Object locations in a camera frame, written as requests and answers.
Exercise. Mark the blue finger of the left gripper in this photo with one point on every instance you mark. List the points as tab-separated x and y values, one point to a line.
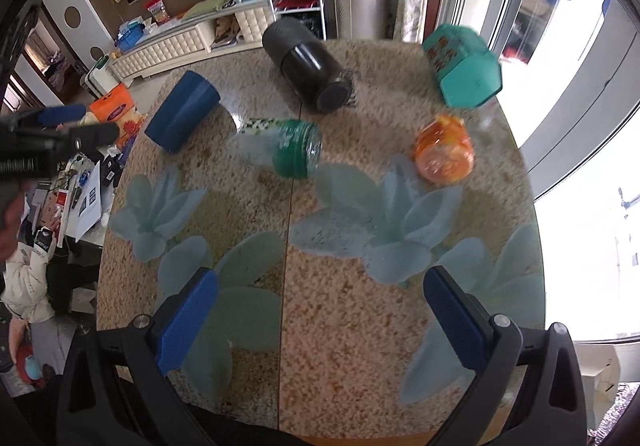
92	136
51	117

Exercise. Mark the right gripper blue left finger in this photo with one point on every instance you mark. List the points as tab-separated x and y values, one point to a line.
152	351

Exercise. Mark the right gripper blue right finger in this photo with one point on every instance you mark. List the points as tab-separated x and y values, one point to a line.
488	345

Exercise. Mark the blue cup yellow inside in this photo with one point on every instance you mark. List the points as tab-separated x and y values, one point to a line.
189	102

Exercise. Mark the orange tissue pack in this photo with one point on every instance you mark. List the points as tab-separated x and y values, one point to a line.
117	106

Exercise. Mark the white paper sheet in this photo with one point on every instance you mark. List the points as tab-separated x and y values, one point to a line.
90	210

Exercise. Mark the blue plastic basket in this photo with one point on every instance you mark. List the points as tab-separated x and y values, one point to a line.
128	35

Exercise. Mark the red snack bag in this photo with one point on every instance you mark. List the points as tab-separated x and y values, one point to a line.
157	10

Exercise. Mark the white tufted tv cabinet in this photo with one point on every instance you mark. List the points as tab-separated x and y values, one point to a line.
213	35

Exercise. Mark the orange plastic jar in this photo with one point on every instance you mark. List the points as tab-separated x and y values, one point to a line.
443	152

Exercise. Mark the green label clear bottle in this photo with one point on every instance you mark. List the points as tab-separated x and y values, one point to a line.
290	148

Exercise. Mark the black cylindrical thermos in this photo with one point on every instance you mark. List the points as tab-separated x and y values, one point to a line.
321	83

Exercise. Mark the teal hexagonal tin box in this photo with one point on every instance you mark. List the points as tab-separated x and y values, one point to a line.
468	73

